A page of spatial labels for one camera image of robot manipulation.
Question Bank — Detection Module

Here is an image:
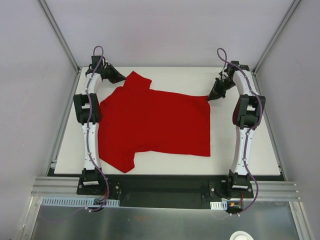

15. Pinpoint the red t-shirt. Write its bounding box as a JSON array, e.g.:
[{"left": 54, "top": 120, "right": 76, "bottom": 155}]
[{"left": 97, "top": 71, "right": 211, "bottom": 173}]

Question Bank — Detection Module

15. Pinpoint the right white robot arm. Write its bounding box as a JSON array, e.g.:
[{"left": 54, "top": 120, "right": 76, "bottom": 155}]
[{"left": 207, "top": 61, "right": 266, "bottom": 200}]

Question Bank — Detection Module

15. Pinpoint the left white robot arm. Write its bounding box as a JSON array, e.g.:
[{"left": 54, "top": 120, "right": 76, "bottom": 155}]
[{"left": 73, "top": 55, "right": 126, "bottom": 189}]

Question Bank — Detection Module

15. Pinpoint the white round object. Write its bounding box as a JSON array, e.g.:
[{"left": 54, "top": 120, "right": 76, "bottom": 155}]
[{"left": 229, "top": 230, "right": 253, "bottom": 240}]

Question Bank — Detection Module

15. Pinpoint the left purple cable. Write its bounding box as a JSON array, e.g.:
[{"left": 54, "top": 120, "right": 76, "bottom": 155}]
[{"left": 37, "top": 45, "right": 111, "bottom": 222}]

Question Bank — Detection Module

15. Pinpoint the left aluminium frame post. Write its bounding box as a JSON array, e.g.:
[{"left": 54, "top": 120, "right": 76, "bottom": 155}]
[{"left": 37, "top": 0, "right": 80, "bottom": 72}]

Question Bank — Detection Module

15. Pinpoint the aluminium frame post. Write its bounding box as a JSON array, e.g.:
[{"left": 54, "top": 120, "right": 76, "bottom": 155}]
[
  {"left": 252, "top": 0, "right": 302, "bottom": 75},
  {"left": 37, "top": 0, "right": 80, "bottom": 72}
]

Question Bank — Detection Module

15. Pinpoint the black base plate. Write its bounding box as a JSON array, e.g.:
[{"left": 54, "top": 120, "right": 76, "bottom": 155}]
[{"left": 76, "top": 174, "right": 254, "bottom": 209}]

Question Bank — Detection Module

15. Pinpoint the right white cable duct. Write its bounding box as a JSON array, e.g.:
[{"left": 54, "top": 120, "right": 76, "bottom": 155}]
[{"left": 210, "top": 201, "right": 228, "bottom": 211}]

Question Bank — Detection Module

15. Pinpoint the white cable duct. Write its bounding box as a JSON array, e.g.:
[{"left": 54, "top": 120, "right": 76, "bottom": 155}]
[
  {"left": 41, "top": 196, "right": 119, "bottom": 207},
  {"left": 210, "top": 201, "right": 228, "bottom": 211}
]

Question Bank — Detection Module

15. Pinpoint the right aluminium frame post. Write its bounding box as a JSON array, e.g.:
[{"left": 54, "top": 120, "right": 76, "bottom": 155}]
[{"left": 252, "top": 0, "right": 302, "bottom": 75}]

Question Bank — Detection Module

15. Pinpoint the aluminium front rail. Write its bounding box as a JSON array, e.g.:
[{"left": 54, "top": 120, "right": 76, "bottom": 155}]
[{"left": 31, "top": 176, "right": 302, "bottom": 202}]

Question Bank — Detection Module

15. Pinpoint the left white cable duct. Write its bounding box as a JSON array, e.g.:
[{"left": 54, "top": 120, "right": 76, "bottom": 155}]
[{"left": 41, "top": 196, "right": 119, "bottom": 207}]

